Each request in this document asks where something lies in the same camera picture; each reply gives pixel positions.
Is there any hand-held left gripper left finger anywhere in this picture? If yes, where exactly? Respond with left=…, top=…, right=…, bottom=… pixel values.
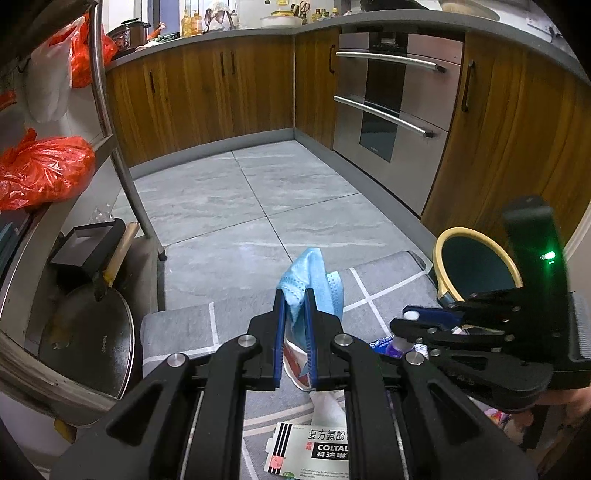
left=50, top=288, right=286, bottom=480

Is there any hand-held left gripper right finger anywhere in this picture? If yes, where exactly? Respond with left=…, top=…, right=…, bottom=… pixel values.
left=302, top=288, right=540, bottom=480

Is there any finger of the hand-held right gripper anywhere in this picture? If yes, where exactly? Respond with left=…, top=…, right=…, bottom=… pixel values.
left=390, top=318, right=520, bottom=358
left=403, top=287, right=525, bottom=329

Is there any small purple bottle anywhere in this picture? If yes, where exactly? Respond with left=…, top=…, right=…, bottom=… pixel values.
left=388, top=337, right=416, bottom=358

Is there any yellow rimmed trash bin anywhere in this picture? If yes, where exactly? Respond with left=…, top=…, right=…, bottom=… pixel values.
left=433, top=227, right=525, bottom=308

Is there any blue face mask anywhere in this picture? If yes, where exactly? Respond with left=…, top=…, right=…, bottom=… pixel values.
left=277, top=247, right=345, bottom=337

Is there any person's right hand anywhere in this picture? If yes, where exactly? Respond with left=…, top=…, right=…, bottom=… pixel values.
left=538, top=387, right=591, bottom=462

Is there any white red printed packet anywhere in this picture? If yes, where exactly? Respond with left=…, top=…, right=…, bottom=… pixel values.
left=283, top=323, right=317, bottom=393

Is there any white crumpled paper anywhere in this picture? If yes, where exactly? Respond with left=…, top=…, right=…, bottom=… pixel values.
left=308, top=390, right=347, bottom=429

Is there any grey rug with white lines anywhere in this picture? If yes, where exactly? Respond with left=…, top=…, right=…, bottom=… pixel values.
left=139, top=249, right=509, bottom=480

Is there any white medicine box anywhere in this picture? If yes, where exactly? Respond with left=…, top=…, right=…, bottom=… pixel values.
left=265, top=420, right=352, bottom=478

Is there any wide wooden cabinet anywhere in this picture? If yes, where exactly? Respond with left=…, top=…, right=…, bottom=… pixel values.
left=422, top=32, right=591, bottom=259

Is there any black round pan lid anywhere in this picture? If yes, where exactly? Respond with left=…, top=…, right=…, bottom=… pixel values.
left=37, top=281, right=137, bottom=400

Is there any black box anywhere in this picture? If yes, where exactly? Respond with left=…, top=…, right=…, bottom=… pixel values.
left=50, top=218, right=127, bottom=282

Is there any stainless steel oven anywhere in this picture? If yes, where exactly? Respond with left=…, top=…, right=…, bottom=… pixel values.
left=332, top=25, right=465, bottom=217

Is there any narrow wooden cabinet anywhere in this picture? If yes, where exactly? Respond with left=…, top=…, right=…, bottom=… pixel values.
left=294, top=28, right=342, bottom=151

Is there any long wooden cabinet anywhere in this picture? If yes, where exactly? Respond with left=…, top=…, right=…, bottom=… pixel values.
left=106, top=34, right=296, bottom=169

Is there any large red plastic bag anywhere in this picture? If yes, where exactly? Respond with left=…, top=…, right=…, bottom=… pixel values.
left=0, top=128, right=97, bottom=213

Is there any white pot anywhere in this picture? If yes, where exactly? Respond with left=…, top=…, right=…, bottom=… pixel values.
left=260, top=14, right=303, bottom=29

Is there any dark rice cooker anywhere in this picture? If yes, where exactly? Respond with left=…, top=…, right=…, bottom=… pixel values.
left=106, top=18, right=146, bottom=54

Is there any hanging red plastic bag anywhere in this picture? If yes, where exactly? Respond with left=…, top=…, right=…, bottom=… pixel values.
left=48, top=14, right=118, bottom=88

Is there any white plastic bag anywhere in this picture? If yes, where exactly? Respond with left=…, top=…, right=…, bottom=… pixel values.
left=25, top=23, right=75, bottom=123

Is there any wooden handle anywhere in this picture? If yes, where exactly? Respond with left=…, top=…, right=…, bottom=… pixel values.
left=95, top=222, right=139, bottom=301

